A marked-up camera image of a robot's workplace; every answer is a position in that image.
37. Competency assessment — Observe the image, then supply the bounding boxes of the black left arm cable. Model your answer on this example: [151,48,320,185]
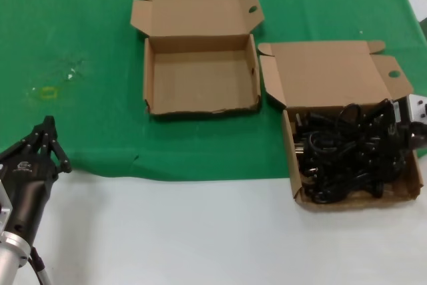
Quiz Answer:
[28,246,53,285]

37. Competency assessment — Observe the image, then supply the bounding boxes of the green tablecloth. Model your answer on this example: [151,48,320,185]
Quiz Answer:
[0,0,427,184]

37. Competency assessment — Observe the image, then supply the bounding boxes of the cardboard box with torn edge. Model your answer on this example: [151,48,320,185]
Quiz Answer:
[129,0,266,118]

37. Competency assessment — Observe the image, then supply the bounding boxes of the cardboard box holding cables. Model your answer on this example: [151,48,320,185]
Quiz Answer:
[258,40,422,213]

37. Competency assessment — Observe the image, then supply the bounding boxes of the white paper sheet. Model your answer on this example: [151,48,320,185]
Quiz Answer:
[400,0,427,22]

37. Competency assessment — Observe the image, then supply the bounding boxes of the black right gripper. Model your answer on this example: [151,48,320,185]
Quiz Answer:
[383,97,427,151]

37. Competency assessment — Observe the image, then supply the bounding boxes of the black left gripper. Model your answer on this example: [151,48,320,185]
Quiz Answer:
[0,115,73,244]

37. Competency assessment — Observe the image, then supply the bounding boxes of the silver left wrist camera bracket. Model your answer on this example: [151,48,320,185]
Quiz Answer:
[0,178,15,232]

